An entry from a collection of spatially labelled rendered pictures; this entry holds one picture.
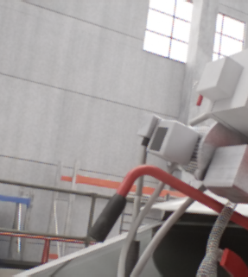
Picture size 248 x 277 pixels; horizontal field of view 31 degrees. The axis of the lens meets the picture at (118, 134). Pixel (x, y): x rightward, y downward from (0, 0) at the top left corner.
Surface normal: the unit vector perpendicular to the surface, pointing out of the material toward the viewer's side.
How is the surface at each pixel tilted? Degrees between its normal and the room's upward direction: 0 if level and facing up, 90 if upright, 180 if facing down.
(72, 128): 90
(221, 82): 90
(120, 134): 90
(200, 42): 90
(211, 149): 99
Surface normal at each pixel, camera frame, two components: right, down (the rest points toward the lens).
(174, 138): 0.42, 0.07
